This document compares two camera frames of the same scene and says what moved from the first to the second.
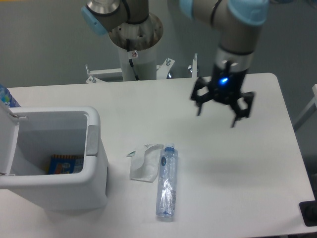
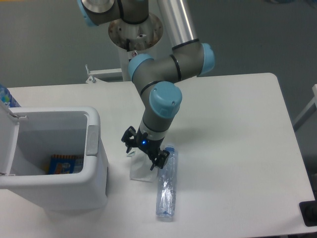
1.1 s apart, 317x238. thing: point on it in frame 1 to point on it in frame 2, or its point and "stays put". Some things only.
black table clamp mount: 308,210 stays put
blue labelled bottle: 6,97 stays put
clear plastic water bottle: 167,187 stays put
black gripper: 224,87 to 152,147
